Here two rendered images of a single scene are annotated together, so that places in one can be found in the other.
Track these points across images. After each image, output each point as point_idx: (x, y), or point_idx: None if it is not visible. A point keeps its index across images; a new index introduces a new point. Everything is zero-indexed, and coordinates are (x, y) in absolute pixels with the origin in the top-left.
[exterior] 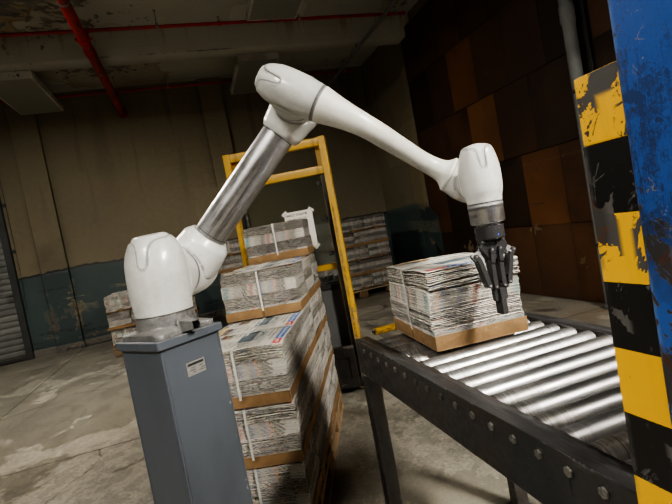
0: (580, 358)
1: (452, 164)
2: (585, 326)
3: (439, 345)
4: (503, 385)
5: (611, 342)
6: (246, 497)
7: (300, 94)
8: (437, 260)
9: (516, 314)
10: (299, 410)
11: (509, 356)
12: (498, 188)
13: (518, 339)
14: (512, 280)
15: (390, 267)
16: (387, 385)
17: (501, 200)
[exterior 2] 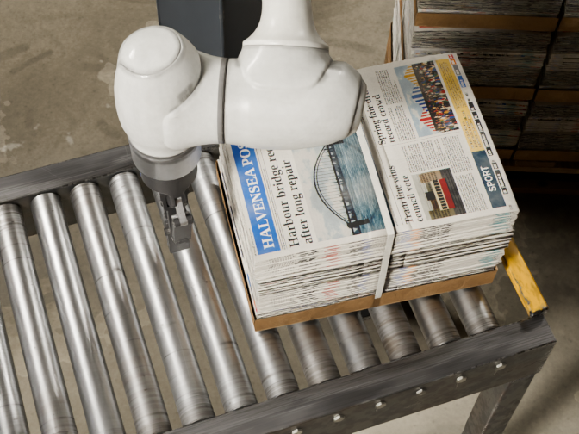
0: (74, 346)
1: (252, 37)
2: (227, 425)
3: (217, 175)
4: (40, 229)
5: (138, 429)
6: (215, 21)
7: None
8: (404, 143)
9: (252, 299)
10: (445, 50)
11: (144, 266)
12: (125, 132)
13: (241, 313)
14: (174, 241)
15: (422, 57)
16: None
17: (140, 151)
